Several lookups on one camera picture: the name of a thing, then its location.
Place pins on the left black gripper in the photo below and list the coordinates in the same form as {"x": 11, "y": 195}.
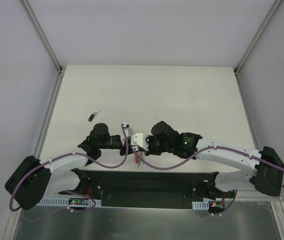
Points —
{"x": 123, "y": 150}

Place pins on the red handled keyring carabiner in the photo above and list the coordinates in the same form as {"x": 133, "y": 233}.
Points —
{"x": 139, "y": 156}

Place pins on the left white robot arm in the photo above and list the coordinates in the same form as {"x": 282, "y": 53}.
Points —
{"x": 35, "y": 178}

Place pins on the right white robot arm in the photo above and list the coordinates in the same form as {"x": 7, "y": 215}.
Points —
{"x": 255, "y": 169}

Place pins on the left black tag key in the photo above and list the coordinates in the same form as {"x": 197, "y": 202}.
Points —
{"x": 93, "y": 115}

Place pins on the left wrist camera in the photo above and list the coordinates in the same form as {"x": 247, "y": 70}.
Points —
{"x": 126, "y": 130}

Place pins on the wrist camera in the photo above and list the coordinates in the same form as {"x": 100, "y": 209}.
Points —
{"x": 126, "y": 130}
{"x": 139, "y": 142}

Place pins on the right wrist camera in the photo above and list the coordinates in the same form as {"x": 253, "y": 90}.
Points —
{"x": 139, "y": 142}

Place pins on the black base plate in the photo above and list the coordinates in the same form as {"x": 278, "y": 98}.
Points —
{"x": 162, "y": 190}

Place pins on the right grey cable duct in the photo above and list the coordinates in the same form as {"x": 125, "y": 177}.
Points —
{"x": 200, "y": 205}

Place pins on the grey cable duct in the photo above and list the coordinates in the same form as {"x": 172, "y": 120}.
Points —
{"x": 200, "y": 205}
{"x": 58, "y": 201}

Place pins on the left grey cable duct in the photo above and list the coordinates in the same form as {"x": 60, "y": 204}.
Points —
{"x": 58, "y": 201}

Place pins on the aluminium front rail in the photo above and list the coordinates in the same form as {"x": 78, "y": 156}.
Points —
{"x": 245, "y": 195}

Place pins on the right aluminium frame post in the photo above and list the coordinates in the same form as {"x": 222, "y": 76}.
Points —
{"x": 257, "y": 36}

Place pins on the aluminium frame post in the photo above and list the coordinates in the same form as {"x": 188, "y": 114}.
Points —
{"x": 257, "y": 36}
{"x": 41, "y": 34}

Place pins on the left aluminium frame post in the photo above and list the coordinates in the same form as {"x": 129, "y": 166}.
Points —
{"x": 41, "y": 34}

